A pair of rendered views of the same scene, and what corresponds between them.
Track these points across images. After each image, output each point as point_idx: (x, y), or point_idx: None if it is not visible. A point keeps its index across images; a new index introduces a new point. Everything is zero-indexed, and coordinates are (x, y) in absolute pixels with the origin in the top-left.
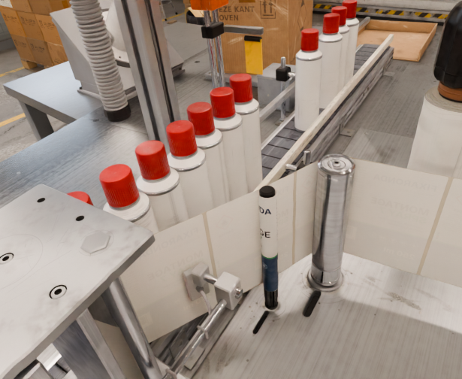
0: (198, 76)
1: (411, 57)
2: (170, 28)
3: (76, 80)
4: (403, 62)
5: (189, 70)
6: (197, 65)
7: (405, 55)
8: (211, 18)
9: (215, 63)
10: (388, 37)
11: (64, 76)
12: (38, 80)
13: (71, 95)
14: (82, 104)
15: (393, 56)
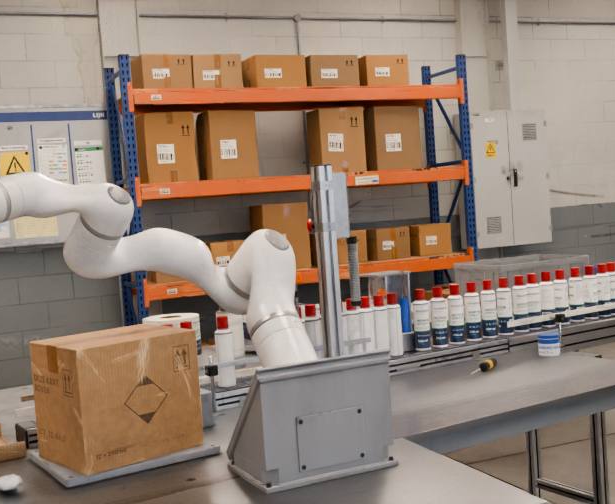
0: (221, 459)
1: None
2: None
3: (399, 483)
4: (11, 439)
5: (219, 468)
6: (197, 474)
7: None
8: (198, 373)
9: (172, 472)
10: (28, 407)
11: (421, 495)
12: (472, 497)
13: (408, 463)
14: (394, 449)
15: (3, 442)
